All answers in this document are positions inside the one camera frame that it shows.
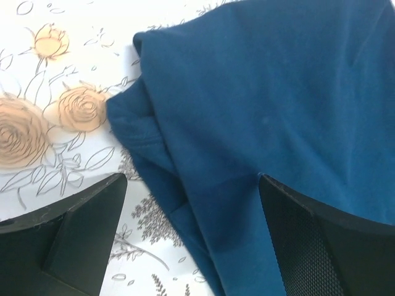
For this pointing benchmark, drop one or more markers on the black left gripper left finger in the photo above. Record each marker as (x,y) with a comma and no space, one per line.
(63,248)

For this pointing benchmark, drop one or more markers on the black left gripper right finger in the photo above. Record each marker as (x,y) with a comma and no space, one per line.
(321,250)

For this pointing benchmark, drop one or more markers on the blue Mickey print t-shirt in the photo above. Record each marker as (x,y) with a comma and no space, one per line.
(302,91)

